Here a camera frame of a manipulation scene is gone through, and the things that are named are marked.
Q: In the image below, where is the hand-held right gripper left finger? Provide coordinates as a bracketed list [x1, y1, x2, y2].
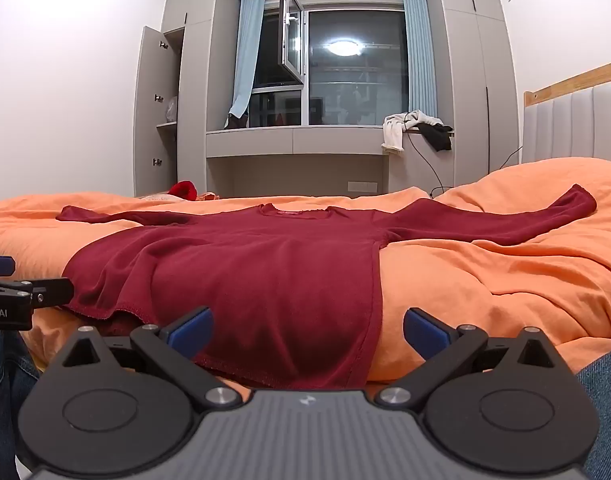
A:
[50, 306, 243, 411]

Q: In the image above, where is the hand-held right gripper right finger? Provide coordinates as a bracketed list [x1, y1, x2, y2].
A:
[375, 307, 567, 408]

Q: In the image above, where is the dark red long-sleeve shirt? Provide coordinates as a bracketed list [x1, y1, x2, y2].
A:
[55, 184, 599, 391]

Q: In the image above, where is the person's left leg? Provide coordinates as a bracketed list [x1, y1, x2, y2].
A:
[0, 329, 42, 480]

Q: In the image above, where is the person's leg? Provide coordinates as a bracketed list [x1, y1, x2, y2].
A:
[575, 350, 611, 480]
[0, 329, 42, 480]

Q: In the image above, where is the orange bed sheet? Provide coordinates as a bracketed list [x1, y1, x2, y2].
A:
[0, 157, 611, 397]

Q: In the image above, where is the bright red cloth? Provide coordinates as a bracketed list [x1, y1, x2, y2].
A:
[167, 180, 198, 199]

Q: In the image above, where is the black garment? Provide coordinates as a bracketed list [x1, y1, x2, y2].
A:
[417, 122, 455, 153]

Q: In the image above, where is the person's right leg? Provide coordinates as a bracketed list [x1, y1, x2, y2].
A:
[575, 350, 611, 480]

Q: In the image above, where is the white garment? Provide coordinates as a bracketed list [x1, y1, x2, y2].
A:
[382, 109, 444, 156]

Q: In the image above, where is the grey wardrobe door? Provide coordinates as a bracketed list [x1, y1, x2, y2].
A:
[134, 25, 186, 199]

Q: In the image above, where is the large glass window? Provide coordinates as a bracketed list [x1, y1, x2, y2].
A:
[250, 4, 409, 129]

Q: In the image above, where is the grey built-in wardrobe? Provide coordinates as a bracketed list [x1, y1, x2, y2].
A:
[158, 0, 525, 201]

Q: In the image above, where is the light blue curtain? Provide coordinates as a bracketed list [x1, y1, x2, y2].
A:
[401, 0, 439, 121]
[228, 0, 267, 119]

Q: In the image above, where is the open window sash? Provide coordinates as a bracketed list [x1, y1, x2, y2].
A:
[276, 0, 307, 84]

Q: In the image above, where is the black cable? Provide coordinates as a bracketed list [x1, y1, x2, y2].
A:
[498, 146, 525, 171]
[403, 110, 444, 199]

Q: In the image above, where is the padded headboard with wooden frame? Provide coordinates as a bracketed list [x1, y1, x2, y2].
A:
[522, 57, 611, 167]

